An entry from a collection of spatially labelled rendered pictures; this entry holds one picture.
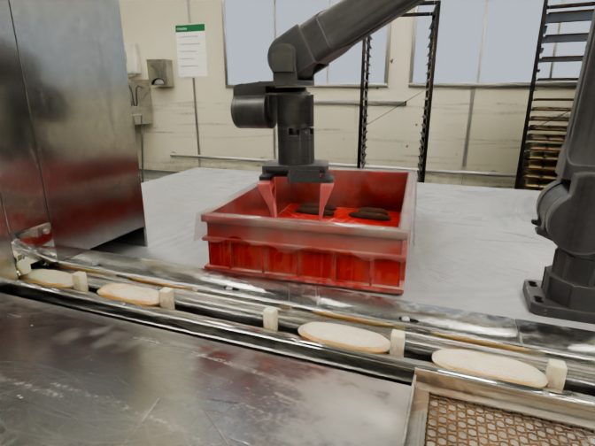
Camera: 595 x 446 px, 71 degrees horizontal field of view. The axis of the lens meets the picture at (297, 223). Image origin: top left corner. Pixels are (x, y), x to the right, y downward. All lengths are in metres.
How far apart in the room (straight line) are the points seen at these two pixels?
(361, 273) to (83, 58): 0.52
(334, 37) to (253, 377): 0.45
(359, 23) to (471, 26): 4.21
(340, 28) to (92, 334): 0.47
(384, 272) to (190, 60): 5.28
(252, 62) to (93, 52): 4.62
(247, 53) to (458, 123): 2.54
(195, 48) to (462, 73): 3.14
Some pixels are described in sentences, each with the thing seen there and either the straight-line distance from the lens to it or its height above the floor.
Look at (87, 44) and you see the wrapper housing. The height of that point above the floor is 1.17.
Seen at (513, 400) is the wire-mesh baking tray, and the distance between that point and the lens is 0.36.
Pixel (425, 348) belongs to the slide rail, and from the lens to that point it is 0.47.
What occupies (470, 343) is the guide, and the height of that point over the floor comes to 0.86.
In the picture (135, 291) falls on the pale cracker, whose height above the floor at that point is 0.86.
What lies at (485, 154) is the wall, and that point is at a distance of 4.83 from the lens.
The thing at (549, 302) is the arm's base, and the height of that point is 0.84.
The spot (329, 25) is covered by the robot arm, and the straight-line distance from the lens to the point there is 0.62.
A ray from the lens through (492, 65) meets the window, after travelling 4.79.
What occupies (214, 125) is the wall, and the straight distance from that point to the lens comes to 5.61.
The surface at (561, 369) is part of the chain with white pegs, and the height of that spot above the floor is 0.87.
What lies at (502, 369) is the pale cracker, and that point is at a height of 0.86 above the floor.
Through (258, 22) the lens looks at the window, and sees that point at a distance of 5.33.
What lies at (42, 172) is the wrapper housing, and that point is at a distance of 0.68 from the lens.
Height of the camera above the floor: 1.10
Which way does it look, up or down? 17 degrees down
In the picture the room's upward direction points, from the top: straight up
